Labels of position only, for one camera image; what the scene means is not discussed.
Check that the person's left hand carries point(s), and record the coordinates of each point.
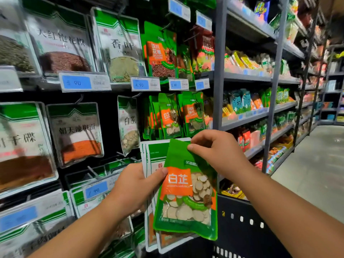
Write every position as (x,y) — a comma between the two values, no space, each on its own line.
(134,190)

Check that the person's right hand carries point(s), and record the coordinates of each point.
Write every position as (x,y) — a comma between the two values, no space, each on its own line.
(223,153)

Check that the clear brown-spice packets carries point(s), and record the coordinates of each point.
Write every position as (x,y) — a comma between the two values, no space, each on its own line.
(88,204)

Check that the green leaf packets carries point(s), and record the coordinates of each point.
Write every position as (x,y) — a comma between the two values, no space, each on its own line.
(192,112)

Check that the row of clear green-top packets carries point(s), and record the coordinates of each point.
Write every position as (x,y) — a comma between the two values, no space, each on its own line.
(126,241)

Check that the green angelica slices packet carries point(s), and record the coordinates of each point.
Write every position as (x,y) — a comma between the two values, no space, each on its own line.
(185,201)

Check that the clear white-slice packets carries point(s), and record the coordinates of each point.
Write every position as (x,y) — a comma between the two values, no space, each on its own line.
(129,129)

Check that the green white-slice packets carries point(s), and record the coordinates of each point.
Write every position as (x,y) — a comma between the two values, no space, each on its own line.
(164,115)

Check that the clear chili powder packets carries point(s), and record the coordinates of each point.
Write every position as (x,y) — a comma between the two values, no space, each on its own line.
(78,137)

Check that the black shopping basket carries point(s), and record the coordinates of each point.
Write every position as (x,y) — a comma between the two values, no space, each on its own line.
(247,233)

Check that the red green packets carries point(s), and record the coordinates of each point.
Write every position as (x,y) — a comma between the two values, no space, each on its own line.
(203,48)

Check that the clear orange powder packets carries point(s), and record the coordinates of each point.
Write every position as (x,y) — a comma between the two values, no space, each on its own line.
(24,153)

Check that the green red-peppercorn packets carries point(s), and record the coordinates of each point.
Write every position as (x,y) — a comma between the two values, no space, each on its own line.
(158,53)

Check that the clear dried-leaf packets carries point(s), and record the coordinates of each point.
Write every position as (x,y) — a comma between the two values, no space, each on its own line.
(121,48)

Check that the clear red peppercorn packets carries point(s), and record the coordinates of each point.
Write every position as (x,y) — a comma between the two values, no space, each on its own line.
(62,43)

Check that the clear green peppercorn packets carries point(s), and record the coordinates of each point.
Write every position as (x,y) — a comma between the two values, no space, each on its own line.
(13,45)

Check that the person's left forearm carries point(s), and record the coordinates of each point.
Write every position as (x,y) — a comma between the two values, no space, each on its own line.
(80,236)

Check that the person's right forearm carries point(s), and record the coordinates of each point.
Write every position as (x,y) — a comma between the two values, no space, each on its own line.
(290,217)

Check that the row of red orange packets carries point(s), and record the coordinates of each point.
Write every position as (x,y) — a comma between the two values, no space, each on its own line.
(244,139)

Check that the row of teal yellow packets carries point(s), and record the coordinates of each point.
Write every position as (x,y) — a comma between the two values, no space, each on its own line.
(239,102)

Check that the row of yellow snack packets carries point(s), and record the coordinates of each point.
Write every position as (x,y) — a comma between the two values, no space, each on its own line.
(247,64)

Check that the yellow display trays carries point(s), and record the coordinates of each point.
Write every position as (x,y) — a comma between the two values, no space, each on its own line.
(234,191)

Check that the gray metal shelving unit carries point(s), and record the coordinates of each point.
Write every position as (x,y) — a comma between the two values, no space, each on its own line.
(219,78)
(330,88)

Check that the row of assorted snack bags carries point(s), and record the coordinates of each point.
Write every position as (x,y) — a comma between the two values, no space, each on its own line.
(274,16)

